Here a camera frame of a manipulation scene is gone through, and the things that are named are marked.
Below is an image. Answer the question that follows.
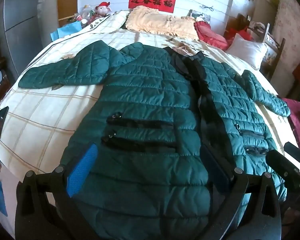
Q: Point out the white pillow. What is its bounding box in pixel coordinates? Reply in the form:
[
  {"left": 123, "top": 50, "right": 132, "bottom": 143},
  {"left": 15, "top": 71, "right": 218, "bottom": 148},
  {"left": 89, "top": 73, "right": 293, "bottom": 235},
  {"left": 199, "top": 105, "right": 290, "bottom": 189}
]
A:
[{"left": 225, "top": 33, "right": 268, "bottom": 70}]

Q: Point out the blue bag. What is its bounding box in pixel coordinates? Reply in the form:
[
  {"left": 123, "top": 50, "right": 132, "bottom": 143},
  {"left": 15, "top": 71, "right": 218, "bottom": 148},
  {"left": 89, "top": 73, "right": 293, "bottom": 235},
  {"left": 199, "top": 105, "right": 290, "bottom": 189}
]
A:
[{"left": 51, "top": 21, "right": 82, "bottom": 41}]

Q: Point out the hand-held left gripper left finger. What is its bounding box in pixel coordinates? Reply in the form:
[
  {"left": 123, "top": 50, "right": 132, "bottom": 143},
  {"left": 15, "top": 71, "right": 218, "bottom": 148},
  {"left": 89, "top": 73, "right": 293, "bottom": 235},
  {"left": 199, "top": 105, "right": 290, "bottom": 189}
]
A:
[{"left": 15, "top": 144, "right": 98, "bottom": 240}]

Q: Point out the plush toy with red hat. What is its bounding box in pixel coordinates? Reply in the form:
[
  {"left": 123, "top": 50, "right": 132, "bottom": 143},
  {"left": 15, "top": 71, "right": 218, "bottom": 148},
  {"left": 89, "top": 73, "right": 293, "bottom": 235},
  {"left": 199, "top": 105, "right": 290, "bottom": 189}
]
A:
[{"left": 95, "top": 2, "right": 112, "bottom": 18}]

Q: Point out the photo frame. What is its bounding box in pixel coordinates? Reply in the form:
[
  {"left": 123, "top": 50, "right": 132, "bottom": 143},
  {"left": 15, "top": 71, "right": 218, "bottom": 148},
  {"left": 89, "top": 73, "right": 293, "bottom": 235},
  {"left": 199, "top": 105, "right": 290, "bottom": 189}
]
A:
[{"left": 189, "top": 9, "right": 212, "bottom": 23}]

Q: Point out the red wall banner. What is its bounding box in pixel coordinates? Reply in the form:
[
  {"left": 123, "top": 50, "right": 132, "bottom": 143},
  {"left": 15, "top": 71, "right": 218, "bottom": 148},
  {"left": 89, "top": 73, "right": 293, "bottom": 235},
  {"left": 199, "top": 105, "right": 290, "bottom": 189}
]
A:
[{"left": 129, "top": 0, "right": 177, "bottom": 13}]

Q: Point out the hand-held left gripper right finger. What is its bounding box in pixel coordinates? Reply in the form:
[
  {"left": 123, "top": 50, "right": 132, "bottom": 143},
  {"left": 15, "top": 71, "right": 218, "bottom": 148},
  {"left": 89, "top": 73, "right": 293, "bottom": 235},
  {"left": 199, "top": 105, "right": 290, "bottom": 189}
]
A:
[{"left": 200, "top": 145, "right": 282, "bottom": 240}]

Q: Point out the magenta cloth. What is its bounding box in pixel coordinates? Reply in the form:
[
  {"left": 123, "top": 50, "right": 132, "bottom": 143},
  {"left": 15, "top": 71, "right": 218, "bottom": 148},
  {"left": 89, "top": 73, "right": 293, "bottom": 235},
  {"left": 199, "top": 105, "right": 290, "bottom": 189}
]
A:
[{"left": 281, "top": 97, "right": 300, "bottom": 153}]

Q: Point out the wooden chair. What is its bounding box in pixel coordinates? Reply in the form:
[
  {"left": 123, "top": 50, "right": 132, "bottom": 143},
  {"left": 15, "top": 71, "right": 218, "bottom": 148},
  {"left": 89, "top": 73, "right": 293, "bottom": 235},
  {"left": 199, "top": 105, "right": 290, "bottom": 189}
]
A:
[{"left": 247, "top": 22, "right": 286, "bottom": 78}]

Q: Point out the wooden door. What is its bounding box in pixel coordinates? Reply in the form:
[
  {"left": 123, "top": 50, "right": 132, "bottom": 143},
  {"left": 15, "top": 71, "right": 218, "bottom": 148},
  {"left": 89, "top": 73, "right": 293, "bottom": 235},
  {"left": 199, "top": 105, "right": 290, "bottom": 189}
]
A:
[{"left": 57, "top": 0, "right": 78, "bottom": 27}]

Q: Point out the green quilted jacket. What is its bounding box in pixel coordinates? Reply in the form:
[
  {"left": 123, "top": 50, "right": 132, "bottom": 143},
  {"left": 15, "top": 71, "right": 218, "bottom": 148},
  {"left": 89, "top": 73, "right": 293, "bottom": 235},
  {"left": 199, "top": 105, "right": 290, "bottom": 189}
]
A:
[{"left": 18, "top": 41, "right": 291, "bottom": 240}]

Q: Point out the blue paper sheet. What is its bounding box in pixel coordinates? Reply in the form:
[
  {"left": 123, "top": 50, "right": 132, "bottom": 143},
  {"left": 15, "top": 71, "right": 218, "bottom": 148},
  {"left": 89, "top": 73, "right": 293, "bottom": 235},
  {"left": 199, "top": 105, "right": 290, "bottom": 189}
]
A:
[{"left": 0, "top": 180, "right": 8, "bottom": 217}]

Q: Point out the red bag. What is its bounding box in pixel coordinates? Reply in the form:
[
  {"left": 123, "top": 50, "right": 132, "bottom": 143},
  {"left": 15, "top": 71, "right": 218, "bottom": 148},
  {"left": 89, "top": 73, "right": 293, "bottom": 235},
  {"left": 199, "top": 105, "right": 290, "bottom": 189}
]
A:
[{"left": 226, "top": 27, "right": 250, "bottom": 43}]

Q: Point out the yellow fringed blanket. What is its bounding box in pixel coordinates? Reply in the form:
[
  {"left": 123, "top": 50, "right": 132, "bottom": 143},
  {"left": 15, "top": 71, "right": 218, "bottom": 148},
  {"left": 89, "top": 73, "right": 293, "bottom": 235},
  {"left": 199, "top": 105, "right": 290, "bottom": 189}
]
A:
[{"left": 125, "top": 5, "right": 199, "bottom": 40}]

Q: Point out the red heart pillow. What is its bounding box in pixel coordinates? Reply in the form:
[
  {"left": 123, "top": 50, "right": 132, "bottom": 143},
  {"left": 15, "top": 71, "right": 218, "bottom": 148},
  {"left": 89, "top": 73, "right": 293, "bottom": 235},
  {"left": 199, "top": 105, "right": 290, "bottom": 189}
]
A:
[{"left": 194, "top": 21, "right": 229, "bottom": 51}]

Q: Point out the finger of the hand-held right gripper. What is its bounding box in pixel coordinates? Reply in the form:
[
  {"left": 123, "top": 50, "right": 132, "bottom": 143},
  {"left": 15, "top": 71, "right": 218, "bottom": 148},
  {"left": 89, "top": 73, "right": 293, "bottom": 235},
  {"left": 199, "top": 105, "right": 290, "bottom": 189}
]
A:
[
  {"left": 284, "top": 142, "right": 300, "bottom": 162},
  {"left": 266, "top": 150, "right": 300, "bottom": 192}
]

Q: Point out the bed with floral checked sheet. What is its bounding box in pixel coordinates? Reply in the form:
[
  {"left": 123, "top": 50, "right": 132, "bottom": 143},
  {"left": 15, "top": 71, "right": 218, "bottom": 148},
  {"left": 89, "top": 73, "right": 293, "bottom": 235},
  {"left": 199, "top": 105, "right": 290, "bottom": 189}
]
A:
[{"left": 0, "top": 10, "right": 288, "bottom": 230}]

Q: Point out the grey wardrobe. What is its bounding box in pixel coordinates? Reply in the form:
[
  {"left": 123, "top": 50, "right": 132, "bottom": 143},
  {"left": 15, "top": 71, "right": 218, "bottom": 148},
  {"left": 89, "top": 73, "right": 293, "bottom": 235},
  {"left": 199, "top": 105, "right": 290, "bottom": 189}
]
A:
[{"left": 0, "top": 0, "right": 44, "bottom": 78}]

